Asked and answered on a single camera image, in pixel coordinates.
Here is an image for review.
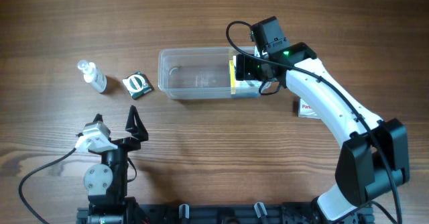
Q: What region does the white Panadol box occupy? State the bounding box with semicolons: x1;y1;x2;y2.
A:
298;99;320;119

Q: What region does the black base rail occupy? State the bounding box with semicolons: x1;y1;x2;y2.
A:
76;202;373;224

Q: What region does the clear plastic container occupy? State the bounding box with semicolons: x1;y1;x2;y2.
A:
158;47;238;100

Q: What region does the blue yellow VapoDrops box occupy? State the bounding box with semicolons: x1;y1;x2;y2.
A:
229;56;261;98

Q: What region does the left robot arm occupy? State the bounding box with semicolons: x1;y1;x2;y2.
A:
76;105;150;224

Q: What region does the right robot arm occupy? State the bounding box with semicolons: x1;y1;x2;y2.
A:
235;17;410;223

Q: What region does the green Zam-Buk box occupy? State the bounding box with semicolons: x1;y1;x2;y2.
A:
122;71;154;100

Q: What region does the right black cable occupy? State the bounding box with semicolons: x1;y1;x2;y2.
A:
225;20;403;224

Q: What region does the white spray bottle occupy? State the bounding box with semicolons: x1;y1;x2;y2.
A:
77;60;107;93

